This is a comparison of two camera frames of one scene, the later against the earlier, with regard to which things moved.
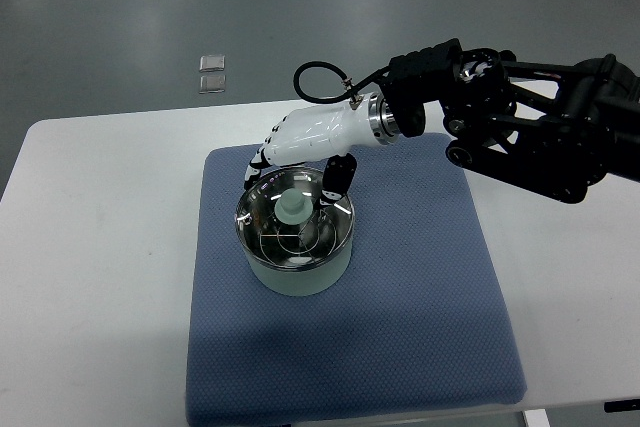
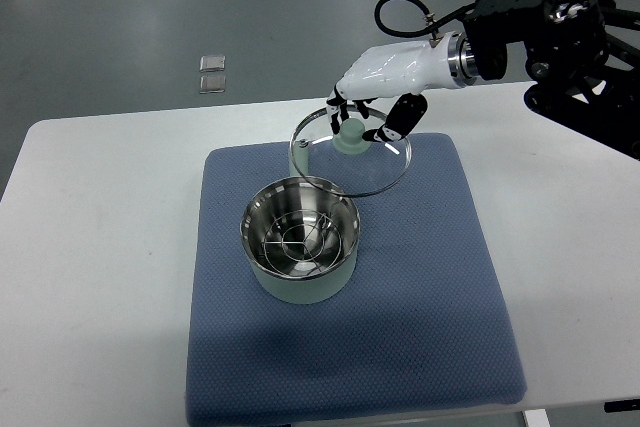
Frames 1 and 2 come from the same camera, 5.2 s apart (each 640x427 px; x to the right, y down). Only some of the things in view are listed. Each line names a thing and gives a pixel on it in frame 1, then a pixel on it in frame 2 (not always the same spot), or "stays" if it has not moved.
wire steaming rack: x=301 y=242 stays
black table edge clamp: x=622 y=405 stays
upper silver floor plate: x=212 y=62 stays
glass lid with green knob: x=280 y=221 → x=346 y=164
